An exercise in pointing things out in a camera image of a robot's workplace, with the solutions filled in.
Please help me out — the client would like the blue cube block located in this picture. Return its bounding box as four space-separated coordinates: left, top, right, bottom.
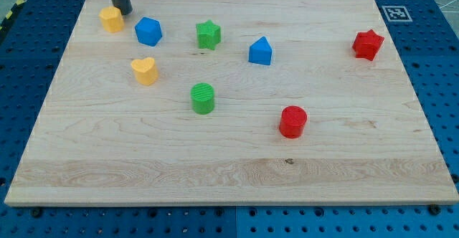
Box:
135 17 162 47

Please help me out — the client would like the light wooden board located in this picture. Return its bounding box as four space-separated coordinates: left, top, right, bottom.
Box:
5 0 458 207

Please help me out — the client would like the green cylinder block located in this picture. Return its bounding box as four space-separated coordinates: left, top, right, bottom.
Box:
190 82 214 115

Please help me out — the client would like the red cylinder block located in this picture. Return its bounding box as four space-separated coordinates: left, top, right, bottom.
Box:
279 105 308 139

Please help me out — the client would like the blue triangle block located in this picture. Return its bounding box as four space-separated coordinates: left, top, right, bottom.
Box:
248 37 273 65

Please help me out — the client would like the green star block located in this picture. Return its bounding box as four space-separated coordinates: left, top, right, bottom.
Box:
196 19 221 50

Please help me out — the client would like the yellow heart block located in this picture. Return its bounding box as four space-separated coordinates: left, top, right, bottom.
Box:
131 57 158 85

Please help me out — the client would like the red star block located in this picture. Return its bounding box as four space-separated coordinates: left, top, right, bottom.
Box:
352 29 384 61

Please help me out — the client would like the white fiducial marker tag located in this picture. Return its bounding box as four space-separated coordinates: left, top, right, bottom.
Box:
382 5 412 22

